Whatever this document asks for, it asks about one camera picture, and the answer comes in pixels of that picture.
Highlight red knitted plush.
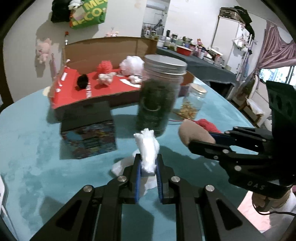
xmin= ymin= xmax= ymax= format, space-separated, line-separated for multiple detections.
xmin=172 ymin=111 xmax=221 ymax=134

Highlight beige round powder puff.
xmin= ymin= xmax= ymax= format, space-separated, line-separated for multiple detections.
xmin=178 ymin=120 xmax=216 ymax=146

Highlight white wipe packet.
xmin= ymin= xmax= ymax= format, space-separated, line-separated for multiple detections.
xmin=111 ymin=128 xmax=159 ymax=197

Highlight white furry star plush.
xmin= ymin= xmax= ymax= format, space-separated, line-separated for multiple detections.
xmin=120 ymin=75 xmax=142 ymax=88

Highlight white mesh pouf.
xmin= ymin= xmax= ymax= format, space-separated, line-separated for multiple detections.
xmin=119 ymin=56 xmax=144 ymax=76

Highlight black pom-pom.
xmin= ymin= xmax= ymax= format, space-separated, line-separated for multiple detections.
xmin=77 ymin=74 xmax=89 ymax=89

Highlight speckled cream scrunchie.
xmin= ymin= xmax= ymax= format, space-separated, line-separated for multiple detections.
xmin=98 ymin=72 xmax=116 ymax=85

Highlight orange-red mesh pouf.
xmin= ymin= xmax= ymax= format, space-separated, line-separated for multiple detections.
xmin=97 ymin=60 xmax=113 ymax=74

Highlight person's right hand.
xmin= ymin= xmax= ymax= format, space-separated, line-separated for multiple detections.
xmin=252 ymin=188 xmax=295 ymax=212

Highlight small glass jar gold contents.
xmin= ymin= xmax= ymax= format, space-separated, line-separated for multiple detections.
xmin=180 ymin=83 xmax=207 ymax=120

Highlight teal plush table cover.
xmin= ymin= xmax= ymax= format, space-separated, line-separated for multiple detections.
xmin=1 ymin=86 xmax=253 ymax=240

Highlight dark tablecloth side table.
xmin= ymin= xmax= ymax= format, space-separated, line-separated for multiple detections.
xmin=156 ymin=47 xmax=237 ymax=97

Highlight colourful beauty cream box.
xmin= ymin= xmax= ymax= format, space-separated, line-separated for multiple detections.
xmin=60 ymin=101 xmax=117 ymax=159

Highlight large glass jar dark contents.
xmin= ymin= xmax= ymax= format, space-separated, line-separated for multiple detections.
xmin=136 ymin=54 xmax=187 ymax=137

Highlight pink curtain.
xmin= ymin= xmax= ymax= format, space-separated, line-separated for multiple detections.
xmin=254 ymin=21 xmax=295 ymax=75

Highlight red bowl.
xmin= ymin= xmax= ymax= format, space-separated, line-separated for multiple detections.
xmin=177 ymin=46 xmax=192 ymax=56

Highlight white refrigerator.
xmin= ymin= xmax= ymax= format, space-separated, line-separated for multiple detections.
xmin=211 ymin=16 xmax=252 ymax=74

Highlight red cardboard box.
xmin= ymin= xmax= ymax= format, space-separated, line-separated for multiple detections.
xmin=49 ymin=36 xmax=195 ymax=121

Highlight green tote bag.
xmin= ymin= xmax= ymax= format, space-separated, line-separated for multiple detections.
xmin=69 ymin=0 xmax=108 ymax=29

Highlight black hanging bag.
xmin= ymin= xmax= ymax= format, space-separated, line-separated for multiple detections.
xmin=51 ymin=0 xmax=71 ymax=23

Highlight small panda plush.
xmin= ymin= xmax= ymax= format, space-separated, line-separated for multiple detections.
xmin=68 ymin=0 xmax=83 ymax=10

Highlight wall mirror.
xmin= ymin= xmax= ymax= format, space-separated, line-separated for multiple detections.
xmin=141 ymin=0 xmax=170 ymax=37

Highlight pink plush on wall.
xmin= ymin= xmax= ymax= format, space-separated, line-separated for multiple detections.
xmin=36 ymin=38 xmax=52 ymax=64

